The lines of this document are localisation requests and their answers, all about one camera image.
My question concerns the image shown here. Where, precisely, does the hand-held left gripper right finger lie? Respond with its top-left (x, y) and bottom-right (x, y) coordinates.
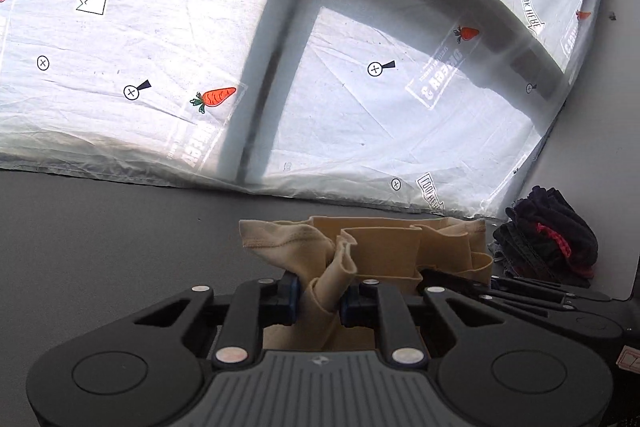
top-left (340, 279), bottom-right (506, 368)

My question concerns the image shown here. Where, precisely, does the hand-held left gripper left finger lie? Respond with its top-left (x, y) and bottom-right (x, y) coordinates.
top-left (132, 277), bottom-right (301, 368)

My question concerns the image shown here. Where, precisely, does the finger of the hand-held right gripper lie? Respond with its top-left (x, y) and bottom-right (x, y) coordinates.
top-left (424, 268), bottom-right (576, 314)

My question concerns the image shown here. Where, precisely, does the pile of dark clothes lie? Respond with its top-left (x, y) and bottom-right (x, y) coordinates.
top-left (492, 186), bottom-right (599, 290)

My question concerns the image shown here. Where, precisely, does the beige garment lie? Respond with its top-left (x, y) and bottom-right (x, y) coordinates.
top-left (239, 216), bottom-right (493, 353)

